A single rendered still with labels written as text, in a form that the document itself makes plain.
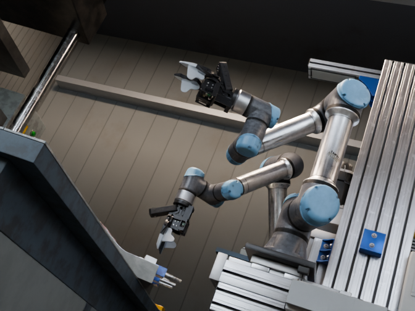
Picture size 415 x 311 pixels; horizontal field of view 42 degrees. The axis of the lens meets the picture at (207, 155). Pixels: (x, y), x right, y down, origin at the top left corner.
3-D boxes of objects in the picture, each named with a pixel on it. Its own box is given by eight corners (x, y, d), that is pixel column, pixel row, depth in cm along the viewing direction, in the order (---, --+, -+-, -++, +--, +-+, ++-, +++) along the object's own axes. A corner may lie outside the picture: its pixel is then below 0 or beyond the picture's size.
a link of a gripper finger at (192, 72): (178, 68, 165) (202, 84, 168) (185, 54, 168) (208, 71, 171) (173, 72, 168) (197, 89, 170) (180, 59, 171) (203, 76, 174)
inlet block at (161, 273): (176, 290, 164) (183, 274, 167) (179, 288, 160) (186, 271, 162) (137, 273, 163) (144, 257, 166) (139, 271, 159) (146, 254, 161)
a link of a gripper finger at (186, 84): (168, 84, 173) (196, 92, 172) (175, 71, 176) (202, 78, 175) (169, 90, 176) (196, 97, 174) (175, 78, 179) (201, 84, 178)
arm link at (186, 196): (176, 187, 211) (178, 195, 219) (172, 197, 209) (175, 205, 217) (194, 193, 210) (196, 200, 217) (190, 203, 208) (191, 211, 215)
